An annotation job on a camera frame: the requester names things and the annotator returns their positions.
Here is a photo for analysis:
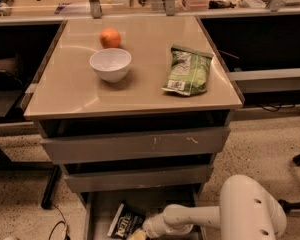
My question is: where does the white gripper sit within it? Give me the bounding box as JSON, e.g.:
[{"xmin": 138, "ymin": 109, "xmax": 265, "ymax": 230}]
[{"xmin": 127, "ymin": 213, "xmax": 193, "ymax": 240}]

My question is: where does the blue kettle chip bag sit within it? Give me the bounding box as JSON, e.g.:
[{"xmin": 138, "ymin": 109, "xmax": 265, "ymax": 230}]
[{"xmin": 107, "ymin": 203, "xmax": 145, "ymax": 240}]

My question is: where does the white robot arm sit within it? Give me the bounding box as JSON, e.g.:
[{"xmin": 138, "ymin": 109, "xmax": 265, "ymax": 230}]
[{"xmin": 128, "ymin": 175, "xmax": 287, "ymax": 240}]

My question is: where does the bottom grey open drawer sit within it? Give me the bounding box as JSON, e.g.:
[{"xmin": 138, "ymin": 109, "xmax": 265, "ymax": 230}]
[{"xmin": 83, "ymin": 185, "xmax": 198, "ymax": 240}]

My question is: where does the middle grey drawer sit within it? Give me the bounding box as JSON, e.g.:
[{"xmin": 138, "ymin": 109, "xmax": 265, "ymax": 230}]
[{"xmin": 64, "ymin": 165, "xmax": 213, "ymax": 193}]

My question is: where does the top grey drawer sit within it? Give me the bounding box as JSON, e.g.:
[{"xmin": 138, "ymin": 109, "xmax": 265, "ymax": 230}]
[{"xmin": 42, "ymin": 127, "xmax": 230, "ymax": 164}]

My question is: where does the grey drawer cabinet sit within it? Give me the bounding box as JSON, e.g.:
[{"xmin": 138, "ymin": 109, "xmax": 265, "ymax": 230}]
[{"xmin": 23, "ymin": 15, "xmax": 245, "ymax": 240}]

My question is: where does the green chip bag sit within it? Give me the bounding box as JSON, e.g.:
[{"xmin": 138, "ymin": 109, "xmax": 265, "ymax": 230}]
[{"xmin": 162, "ymin": 45, "xmax": 213, "ymax": 97}]

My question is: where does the black table leg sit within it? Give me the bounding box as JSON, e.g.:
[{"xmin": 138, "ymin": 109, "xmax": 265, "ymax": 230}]
[{"xmin": 41, "ymin": 165, "xmax": 60, "ymax": 209}]

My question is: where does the white bowl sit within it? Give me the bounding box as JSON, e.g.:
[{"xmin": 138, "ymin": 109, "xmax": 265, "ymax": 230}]
[{"xmin": 89, "ymin": 48, "xmax": 132, "ymax": 83}]

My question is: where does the orange fruit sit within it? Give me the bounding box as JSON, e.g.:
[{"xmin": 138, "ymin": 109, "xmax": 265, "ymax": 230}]
[{"xmin": 99, "ymin": 28, "xmax": 121, "ymax": 48}]

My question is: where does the black cable on floor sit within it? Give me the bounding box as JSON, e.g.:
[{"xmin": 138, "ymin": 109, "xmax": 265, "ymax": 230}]
[{"xmin": 48, "ymin": 202, "xmax": 72, "ymax": 240}]

